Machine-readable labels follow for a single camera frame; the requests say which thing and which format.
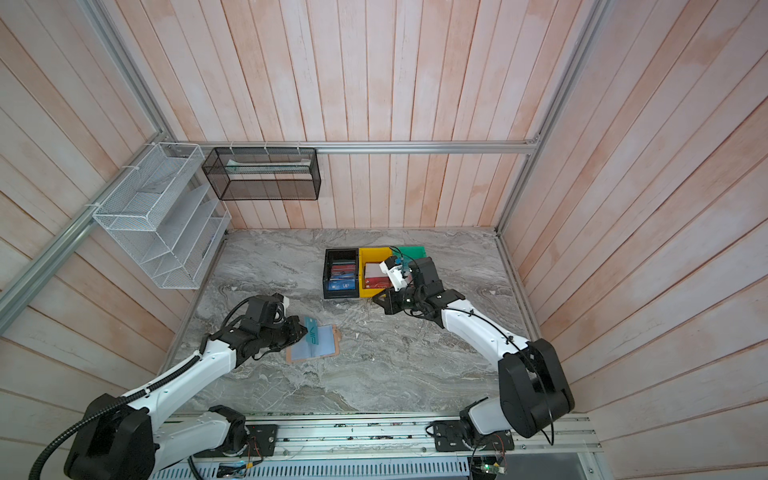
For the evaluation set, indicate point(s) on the black wire mesh basket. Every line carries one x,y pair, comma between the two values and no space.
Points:
263,173

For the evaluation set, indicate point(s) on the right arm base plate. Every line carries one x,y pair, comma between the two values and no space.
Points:
458,435

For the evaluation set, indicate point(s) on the tan leather card holder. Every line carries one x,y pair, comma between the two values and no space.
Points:
321,341

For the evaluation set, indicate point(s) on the teal credit card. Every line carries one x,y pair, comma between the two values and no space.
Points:
313,331

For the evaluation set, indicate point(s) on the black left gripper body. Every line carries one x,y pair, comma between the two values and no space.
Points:
279,335

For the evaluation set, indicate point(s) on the white wire mesh shelf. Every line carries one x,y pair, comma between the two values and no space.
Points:
168,222

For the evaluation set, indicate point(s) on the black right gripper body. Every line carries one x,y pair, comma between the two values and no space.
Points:
408,298

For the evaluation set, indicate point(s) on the white card stack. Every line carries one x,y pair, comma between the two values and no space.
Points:
374,277

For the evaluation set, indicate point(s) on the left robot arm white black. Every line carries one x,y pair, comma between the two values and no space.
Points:
127,437

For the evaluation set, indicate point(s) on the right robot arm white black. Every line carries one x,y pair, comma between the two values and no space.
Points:
533,391

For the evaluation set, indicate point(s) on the black plastic bin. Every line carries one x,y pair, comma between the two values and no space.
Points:
338,260

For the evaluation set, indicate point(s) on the yellow plastic bin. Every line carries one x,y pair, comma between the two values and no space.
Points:
366,255

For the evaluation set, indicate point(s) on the green plastic bin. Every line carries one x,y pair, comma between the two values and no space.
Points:
411,252

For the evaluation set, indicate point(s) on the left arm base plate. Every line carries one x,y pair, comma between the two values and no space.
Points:
255,440

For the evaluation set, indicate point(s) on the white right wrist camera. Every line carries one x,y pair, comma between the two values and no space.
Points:
397,274

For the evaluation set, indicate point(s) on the aluminium front rail frame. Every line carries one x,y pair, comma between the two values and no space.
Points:
406,435

